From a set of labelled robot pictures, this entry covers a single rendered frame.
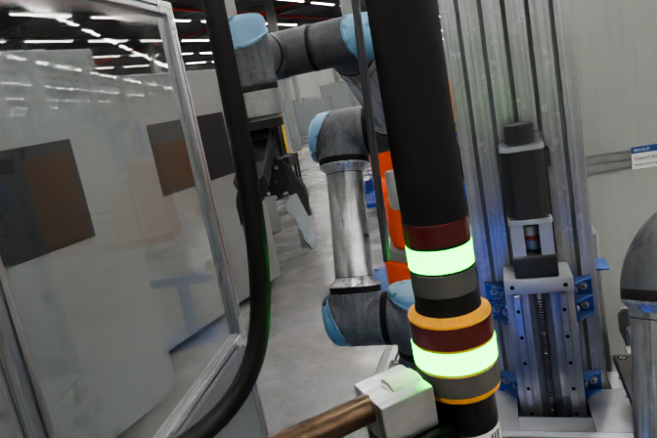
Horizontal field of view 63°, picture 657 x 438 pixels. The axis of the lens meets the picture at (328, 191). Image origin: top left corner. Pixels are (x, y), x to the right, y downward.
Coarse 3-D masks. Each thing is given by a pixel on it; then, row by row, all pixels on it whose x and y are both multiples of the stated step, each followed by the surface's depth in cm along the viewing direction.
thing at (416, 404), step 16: (400, 368) 29; (368, 384) 28; (416, 384) 27; (384, 400) 26; (400, 400) 26; (416, 400) 26; (432, 400) 26; (384, 416) 25; (400, 416) 26; (416, 416) 26; (432, 416) 26; (384, 432) 26; (400, 432) 26; (416, 432) 26; (432, 432) 26; (448, 432) 26
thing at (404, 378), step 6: (402, 372) 27; (408, 372) 27; (414, 372) 27; (384, 378) 27; (390, 378) 27; (396, 378) 27; (402, 378) 27; (408, 378) 27; (414, 378) 27; (384, 384) 27; (390, 384) 27; (396, 384) 27; (402, 384) 27; (408, 384) 27; (396, 390) 26
